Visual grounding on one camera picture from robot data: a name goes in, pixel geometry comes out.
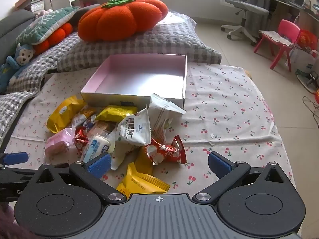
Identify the red bag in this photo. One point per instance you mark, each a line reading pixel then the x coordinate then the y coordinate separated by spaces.
pixel 307 39

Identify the newspaper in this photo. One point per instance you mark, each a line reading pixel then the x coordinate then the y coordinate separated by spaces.
pixel 275 37

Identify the pink snack packet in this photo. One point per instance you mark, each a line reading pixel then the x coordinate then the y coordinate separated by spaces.
pixel 58 142

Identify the green and white cushion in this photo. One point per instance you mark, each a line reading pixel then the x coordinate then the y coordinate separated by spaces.
pixel 42 26

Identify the wooden desk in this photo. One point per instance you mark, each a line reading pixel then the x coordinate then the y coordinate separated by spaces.
pixel 294 7

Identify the grey sofa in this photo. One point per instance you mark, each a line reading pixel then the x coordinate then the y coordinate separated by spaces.
pixel 12 22

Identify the clear brown biscuit packet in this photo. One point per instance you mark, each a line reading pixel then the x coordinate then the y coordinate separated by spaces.
pixel 102 128

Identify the white triangular nut packet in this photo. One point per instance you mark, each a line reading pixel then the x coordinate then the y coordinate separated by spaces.
pixel 134 129

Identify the pink cardboard box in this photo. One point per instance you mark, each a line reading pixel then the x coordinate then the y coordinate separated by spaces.
pixel 139 72

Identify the stack of books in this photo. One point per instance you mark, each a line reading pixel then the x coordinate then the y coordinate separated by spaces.
pixel 31 0

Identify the small red snack packet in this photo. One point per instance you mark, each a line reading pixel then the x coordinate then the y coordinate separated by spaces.
pixel 81 139

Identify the small orange pumpkin pillow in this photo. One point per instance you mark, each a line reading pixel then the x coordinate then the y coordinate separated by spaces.
pixel 53 38

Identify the grey office chair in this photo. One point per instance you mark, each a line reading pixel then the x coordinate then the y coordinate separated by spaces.
pixel 241 5

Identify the white cardboard carton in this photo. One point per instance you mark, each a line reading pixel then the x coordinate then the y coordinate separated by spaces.
pixel 302 59

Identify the pink plastic child chair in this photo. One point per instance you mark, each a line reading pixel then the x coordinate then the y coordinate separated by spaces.
pixel 286 29

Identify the blue monkey plush toy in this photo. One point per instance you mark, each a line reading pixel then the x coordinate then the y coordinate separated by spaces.
pixel 15 62

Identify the white and orange snack packet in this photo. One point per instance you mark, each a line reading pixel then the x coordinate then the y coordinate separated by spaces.
pixel 83 115

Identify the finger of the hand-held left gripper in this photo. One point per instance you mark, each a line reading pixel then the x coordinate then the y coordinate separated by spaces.
pixel 15 158
pixel 12 191

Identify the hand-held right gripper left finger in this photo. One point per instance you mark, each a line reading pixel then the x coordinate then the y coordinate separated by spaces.
pixel 99 165

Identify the pale green snack packet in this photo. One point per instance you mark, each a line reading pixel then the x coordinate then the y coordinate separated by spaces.
pixel 162 114

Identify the large orange pumpkin pillow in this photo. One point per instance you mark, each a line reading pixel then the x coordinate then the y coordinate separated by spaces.
pixel 119 17

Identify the grey checkered pillow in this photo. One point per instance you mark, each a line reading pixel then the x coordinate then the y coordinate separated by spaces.
pixel 154 42

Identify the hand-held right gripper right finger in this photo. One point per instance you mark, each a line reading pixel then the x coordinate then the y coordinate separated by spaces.
pixel 219 165

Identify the cherry print cloth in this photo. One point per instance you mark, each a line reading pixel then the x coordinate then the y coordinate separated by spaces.
pixel 224 97

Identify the red twisted candy packet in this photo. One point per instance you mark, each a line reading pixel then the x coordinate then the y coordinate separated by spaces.
pixel 164 150

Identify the person's left forearm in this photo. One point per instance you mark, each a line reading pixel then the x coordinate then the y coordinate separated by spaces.
pixel 6 219

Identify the grey checkered blanket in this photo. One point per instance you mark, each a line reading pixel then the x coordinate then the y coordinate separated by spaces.
pixel 25 74

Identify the white and blue snack packet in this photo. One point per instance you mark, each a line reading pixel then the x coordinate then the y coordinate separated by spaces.
pixel 96 145

